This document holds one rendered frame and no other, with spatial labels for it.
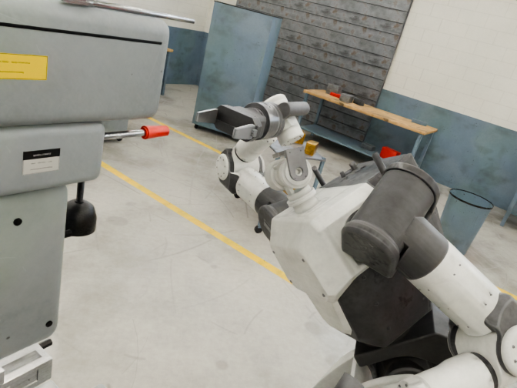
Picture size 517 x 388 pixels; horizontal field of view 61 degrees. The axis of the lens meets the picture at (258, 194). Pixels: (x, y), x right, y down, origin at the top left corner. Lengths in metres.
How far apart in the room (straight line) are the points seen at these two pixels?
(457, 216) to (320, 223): 4.48
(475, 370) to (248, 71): 6.13
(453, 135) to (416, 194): 7.27
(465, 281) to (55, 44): 0.67
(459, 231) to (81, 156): 4.83
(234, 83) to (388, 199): 6.12
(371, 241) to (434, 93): 7.41
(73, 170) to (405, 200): 0.50
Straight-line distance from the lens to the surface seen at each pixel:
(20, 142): 0.65
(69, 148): 0.69
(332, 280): 0.81
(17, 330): 0.85
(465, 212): 5.19
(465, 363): 0.79
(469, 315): 0.78
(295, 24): 9.09
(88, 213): 0.93
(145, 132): 0.78
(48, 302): 0.84
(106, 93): 0.68
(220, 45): 6.79
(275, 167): 0.88
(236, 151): 1.27
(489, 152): 7.90
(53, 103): 0.64
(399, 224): 0.69
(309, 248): 0.79
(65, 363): 2.71
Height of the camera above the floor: 1.94
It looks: 22 degrees down
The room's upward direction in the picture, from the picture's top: 15 degrees clockwise
